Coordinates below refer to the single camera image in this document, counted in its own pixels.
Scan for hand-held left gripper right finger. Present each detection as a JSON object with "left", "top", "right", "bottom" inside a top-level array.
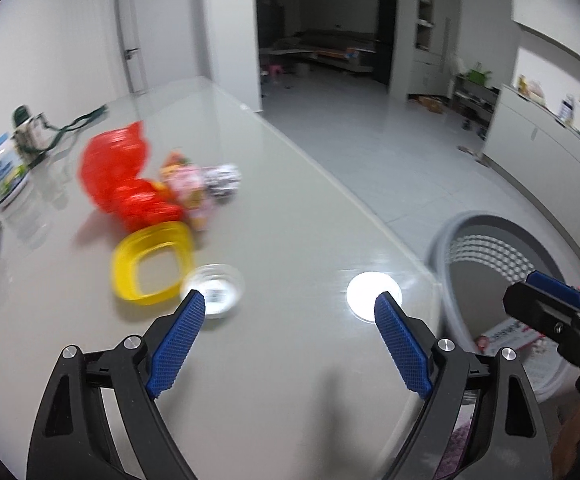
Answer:
[{"left": 374, "top": 291, "right": 555, "bottom": 480}]

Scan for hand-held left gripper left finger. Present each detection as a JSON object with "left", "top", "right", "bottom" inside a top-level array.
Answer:
[{"left": 26, "top": 290, "right": 207, "bottom": 480}]

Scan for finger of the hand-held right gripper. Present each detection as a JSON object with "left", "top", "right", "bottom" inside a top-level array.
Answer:
[
  {"left": 502, "top": 281, "right": 580, "bottom": 361},
  {"left": 526, "top": 270, "right": 580, "bottom": 316}
]

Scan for red white toothpaste box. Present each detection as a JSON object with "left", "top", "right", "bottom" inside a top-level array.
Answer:
[{"left": 474, "top": 317, "right": 550, "bottom": 356}]

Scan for grey perforated basket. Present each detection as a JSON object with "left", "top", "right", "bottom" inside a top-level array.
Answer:
[{"left": 426, "top": 213, "right": 580, "bottom": 406}]

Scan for clear plastic cup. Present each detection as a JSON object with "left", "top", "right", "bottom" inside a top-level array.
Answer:
[{"left": 180, "top": 263, "right": 247, "bottom": 320}]

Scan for yellow plastic ring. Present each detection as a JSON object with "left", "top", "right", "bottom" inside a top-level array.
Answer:
[{"left": 111, "top": 221, "right": 195, "bottom": 307}]

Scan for pink snack wrapper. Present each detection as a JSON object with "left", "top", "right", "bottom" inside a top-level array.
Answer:
[{"left": 159, "top": 149, "right": 217, "bottom": 233}]

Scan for silver wrapper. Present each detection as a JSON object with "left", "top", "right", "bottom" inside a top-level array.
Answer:
[{"left": 205, "top": 162, "right": 243, "bottom": 202}]

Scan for red plastic bag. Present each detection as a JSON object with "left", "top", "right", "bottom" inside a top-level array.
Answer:
[{"left": 77, "top": 121, "right": 185, "bottom": 233}]

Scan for person's pink fuzzy trousers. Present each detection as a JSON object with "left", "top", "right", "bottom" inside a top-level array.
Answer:
[{"left": 432, "top": 402, "right": 475, "bottom": 480}]

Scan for white lower cabinet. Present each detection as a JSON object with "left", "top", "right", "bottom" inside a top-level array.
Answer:
[{"left": 482, "top": 82, "right": 580, "bottom": 241}]

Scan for grey slippers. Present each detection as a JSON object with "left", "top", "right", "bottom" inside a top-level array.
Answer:
[{"left": 457, "top": 146, "right": 490, "bottom": 165}]

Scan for shoe rack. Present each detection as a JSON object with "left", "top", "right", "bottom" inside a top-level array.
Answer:
[{"left": 452, "top": 75, "right": 500, "bottom": 121}]

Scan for white shelf unit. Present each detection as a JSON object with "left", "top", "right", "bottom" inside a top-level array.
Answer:
[{"left": 410, "top": 0, "right": 458, "bottom": 98}]

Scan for milk powder can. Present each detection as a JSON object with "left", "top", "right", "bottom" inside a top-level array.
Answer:
[{"left": 0, "top": 132, "right": 33, "bottom": 206}]

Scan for black tall cabinet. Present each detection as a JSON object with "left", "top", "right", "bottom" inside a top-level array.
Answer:
[{"left": 377, "top": 0, "right": 398, "bottom": 86}]

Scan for low coffee table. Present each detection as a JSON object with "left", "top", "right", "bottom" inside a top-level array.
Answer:
[{"left": 260, "top": 46, "right": 321, "bottom": 58}]

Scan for white door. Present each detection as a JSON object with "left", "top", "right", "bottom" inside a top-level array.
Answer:
[{"left": 111, "top": 0, "right": 205, "bottom": 93}]

